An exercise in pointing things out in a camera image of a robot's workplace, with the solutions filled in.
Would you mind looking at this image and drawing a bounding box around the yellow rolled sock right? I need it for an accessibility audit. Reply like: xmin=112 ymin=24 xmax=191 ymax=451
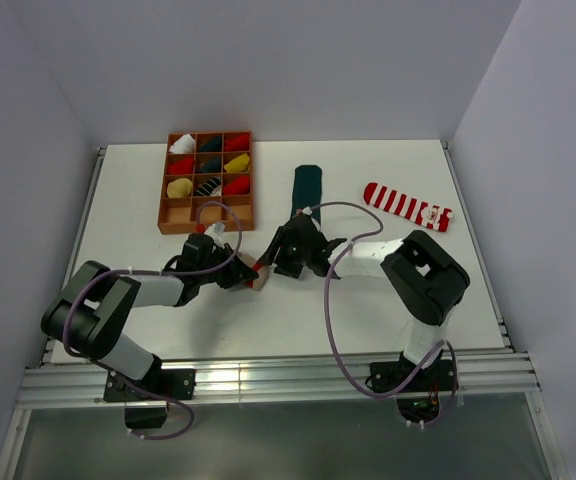
xmin=224 ymin=153 xmax=250 ymax=173

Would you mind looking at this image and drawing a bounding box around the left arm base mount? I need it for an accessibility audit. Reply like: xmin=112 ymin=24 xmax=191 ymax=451
xmin=102 ymin=368 xmax=196 ymax=438

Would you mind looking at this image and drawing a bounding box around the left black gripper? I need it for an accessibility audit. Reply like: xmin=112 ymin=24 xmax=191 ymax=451
xmin=197 ymin=243 xmax=257 ymax=289

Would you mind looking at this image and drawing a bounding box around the wooden compartment organizer tray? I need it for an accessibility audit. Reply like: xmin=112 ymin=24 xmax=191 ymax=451
xmin=157 ymin=130 xmax=255 ymax=234

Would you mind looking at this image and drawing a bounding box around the dark green reindeer sock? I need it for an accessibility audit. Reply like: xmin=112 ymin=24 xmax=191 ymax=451
xmin=290 ymin=165 xmax=323 ymax=224

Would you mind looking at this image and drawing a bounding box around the mustard rolled sock left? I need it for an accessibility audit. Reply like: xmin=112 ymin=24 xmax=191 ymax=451
xmin=166 ymin=178 xmax=193 ymax=199

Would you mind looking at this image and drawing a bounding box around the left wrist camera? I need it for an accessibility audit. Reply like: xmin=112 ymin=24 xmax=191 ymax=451
xmin=196 ymin=222 xmax=225 ymax=243

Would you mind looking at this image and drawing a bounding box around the red rolled sock top right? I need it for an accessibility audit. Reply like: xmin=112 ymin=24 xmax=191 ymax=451
xmin=224 ymin=132 xmax=250 ymax=152

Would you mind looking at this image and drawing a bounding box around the red white striped santa sock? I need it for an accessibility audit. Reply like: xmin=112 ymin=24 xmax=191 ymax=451
xmin=362 ymin=182 xmax=454 ymax=233

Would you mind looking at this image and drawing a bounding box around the black white striped rolled sock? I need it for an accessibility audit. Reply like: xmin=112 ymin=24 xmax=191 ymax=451
xmin=193 ymin=177 xmax=222 ymax=197

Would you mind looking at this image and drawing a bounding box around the red rolled sock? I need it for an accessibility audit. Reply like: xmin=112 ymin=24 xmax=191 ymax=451
xmin=167 ymin=155 xmax=195 ymax=175
xmin=224 ymin=132 xmax=250 ymax=152
xmin=222 ymin=176 xmax=251 ymax=196

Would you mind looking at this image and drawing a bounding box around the dark teal rolled sock middle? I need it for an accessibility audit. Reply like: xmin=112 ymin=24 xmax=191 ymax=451
xmin=196 ymin=156 xmax=222 ymax=174

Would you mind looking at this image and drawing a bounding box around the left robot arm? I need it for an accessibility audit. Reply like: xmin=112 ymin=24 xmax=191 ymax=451
xmin=41 ymin=233 xmax=259 ymax=399

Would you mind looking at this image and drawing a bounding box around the aluminium frame rail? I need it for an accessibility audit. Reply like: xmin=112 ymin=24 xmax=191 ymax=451
xmin=15 ymin=351 xmax=540 ymax=410

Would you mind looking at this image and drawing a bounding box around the red rolled sock left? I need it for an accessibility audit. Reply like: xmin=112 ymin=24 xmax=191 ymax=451
xmin=167 ymin=155 xmax=195 ymax=175

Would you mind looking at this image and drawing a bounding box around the dark teal rolled sock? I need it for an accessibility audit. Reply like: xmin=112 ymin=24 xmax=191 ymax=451
xmin=196 ymin=156 xmax=222 ymax=174
xmin=197 ymin=134 xmax=223 ymax=153

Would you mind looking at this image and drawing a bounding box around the dark teal rolled sock top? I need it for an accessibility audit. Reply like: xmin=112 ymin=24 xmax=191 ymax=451
xmin=197 ymin=134 xmax=223 ymax=153

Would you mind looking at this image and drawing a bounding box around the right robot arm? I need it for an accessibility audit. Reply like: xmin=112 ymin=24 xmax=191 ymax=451
xmin=257 ymin=213 xmax=470 ymax=390

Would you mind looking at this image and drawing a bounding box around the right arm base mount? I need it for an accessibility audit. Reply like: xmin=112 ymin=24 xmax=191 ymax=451
xmin=364 ymin=357 xmax=459 ymax=424

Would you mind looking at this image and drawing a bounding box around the beige red sock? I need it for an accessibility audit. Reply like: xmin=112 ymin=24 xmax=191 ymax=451
xmin=238 ymin=253 xmax=270 ymax=291

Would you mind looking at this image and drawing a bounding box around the red rolled sock lower right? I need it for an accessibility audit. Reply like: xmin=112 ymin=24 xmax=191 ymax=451
xmin=222 ymin=176 xmax=251 ymax=196

